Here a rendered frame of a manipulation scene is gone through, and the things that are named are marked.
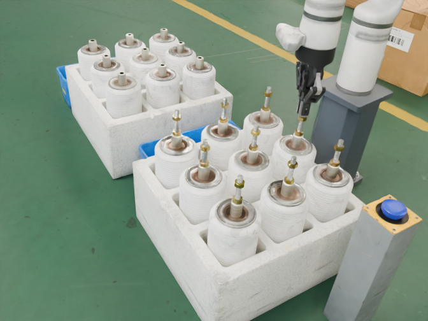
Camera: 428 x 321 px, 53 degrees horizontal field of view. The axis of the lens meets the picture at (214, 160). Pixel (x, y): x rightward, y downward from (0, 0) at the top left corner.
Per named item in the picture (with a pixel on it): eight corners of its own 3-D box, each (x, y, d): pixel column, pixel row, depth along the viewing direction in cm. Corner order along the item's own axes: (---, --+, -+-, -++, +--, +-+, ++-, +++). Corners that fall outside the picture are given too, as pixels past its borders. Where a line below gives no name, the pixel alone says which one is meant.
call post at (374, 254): (346, 299, 95) (389, 195, 76) (370, 325, 90) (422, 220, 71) (321, 313, 92) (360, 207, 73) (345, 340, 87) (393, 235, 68)
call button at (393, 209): (390, 204, 74) (393, 195, 73) (408, 218, 72) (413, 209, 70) (373, 211, 72) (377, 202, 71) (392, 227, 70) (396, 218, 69)
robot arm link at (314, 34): (273, 33, 84) (278, 0, 81) (328, 33, 86) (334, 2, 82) (285, 51, 77) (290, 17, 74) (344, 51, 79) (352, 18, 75)
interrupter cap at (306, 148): (297, 134, 101) (298, 131, 100) (319, 151, 96) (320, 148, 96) (272, 142, 97) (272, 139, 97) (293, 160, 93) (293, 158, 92)
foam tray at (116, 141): (174, 91, 165) (174, 46, 154) (228, 144, 139) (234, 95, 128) (72, 114, 148) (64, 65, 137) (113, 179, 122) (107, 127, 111)
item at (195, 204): (200, 261, 92) (204, 199, 81) (169, 237, 97) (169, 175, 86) (230, 238, 98) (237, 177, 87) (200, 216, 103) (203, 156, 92)
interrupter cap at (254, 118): (250, 111, 108) (250, 108, 108) (280, 115, 107) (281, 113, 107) (246, 127, 102) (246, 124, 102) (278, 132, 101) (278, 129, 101)
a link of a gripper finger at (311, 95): (313, 85, 81) (302, 95, 87) (313, 95, 81) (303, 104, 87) (326, 85, 81) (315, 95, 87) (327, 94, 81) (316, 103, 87)
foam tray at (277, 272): (258, 172, 128) (266, 121, 117) (353, 265, 102) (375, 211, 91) (135, 216, 111) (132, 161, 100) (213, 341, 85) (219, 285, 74)
